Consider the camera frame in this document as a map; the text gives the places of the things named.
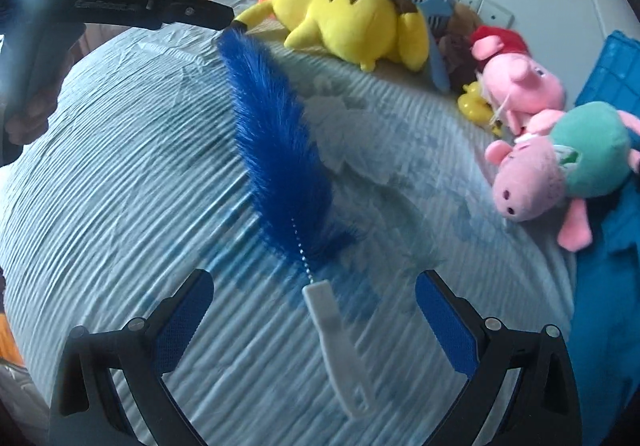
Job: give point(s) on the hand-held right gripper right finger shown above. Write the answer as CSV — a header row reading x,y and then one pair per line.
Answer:
x,y
447,326

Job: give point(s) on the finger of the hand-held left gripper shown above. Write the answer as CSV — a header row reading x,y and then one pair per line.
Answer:
x,y
200,11

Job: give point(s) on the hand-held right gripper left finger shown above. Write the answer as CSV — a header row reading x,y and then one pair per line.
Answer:
x,y
184,322

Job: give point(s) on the person's left hand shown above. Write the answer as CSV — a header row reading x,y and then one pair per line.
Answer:
x,y
24,124

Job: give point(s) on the light blue striped blanket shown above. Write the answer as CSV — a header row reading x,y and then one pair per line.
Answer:
x,y
125,151

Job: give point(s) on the yellow plush toy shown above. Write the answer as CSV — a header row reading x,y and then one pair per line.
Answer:
x,y
350,21

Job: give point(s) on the blue cloth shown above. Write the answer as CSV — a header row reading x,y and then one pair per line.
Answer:
x,y
610,301

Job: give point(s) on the orange object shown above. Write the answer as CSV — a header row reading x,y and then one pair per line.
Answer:
x,y
7,343

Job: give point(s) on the small yellow toy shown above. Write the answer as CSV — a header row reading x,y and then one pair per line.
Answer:
x,y
472,104

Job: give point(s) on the pink pig plush green clothes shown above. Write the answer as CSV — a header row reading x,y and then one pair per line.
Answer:
x,y
590,146

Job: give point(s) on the blue plastic strip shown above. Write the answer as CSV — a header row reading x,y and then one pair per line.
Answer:
x,y
440,69

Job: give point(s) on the pink pig plush red dress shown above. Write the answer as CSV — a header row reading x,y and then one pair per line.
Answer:
x,y
515,76

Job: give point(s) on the brown plush toy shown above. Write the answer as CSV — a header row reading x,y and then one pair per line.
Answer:
x,y
462,29

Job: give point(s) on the blue plastic crate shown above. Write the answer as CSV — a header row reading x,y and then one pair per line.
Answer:
x,y
615,71

